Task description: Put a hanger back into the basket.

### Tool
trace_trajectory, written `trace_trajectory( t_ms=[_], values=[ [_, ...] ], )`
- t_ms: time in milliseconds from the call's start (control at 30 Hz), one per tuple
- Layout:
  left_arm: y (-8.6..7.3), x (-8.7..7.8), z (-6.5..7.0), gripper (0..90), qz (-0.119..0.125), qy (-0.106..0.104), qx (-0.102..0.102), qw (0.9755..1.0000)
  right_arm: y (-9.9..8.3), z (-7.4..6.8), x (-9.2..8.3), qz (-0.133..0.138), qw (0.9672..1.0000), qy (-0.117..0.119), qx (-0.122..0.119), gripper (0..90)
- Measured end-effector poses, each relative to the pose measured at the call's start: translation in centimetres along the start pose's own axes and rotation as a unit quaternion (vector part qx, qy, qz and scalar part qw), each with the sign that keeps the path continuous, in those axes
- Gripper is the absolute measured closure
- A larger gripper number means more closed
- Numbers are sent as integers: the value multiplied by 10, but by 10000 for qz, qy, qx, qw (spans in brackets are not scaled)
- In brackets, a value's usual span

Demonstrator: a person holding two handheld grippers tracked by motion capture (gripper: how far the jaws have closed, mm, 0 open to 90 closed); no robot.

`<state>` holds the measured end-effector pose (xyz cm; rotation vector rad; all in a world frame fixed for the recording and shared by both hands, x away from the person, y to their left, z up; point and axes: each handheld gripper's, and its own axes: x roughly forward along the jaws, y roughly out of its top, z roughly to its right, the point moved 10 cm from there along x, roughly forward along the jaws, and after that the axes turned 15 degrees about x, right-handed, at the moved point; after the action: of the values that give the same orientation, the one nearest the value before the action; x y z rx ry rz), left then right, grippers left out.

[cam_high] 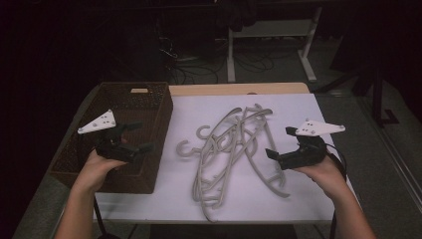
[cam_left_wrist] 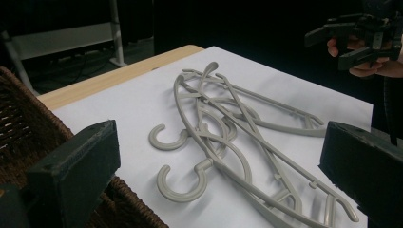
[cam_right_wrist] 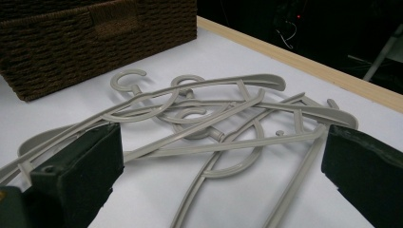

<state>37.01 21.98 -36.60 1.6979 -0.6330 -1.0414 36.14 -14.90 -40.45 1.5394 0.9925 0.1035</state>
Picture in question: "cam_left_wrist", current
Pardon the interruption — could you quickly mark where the brown wicker basket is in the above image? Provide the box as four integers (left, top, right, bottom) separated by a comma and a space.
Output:
0, 66, 169, 228

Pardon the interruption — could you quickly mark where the white metal desk frame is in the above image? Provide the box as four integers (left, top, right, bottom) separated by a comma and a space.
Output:
0, 0, 127, 96

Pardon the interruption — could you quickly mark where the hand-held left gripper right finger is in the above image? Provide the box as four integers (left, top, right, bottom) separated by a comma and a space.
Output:
317, 121, 403, 228

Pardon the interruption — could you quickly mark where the grey plastic hanger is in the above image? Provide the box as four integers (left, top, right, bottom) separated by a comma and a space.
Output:
156, 72, 360, 228
148, 94, 336, 228
182, 61, 327, 160

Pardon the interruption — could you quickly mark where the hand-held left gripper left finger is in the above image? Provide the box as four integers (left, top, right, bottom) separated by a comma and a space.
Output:
27, 119, 122, 228

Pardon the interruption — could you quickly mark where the white table cover sheet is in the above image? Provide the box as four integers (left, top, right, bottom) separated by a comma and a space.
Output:
51, 46, 374, 228

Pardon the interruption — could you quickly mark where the black floor cable bundle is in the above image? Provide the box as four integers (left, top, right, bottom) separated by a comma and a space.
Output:
41, 47, 118, 86

